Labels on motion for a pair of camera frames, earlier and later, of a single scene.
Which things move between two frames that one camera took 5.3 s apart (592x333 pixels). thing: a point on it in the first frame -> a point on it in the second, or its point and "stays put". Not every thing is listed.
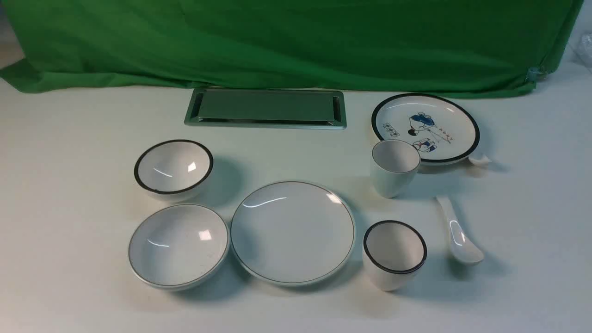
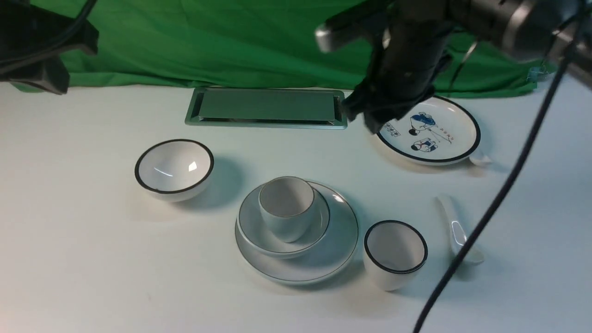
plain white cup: (395, 163) -> (286, 204)
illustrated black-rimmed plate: (444, 131) stays put
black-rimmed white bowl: (174, 170) stays put
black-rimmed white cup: (393, 254) stays put
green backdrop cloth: (475, 47) stays put
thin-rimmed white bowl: (173, 246) -> (256, 234)
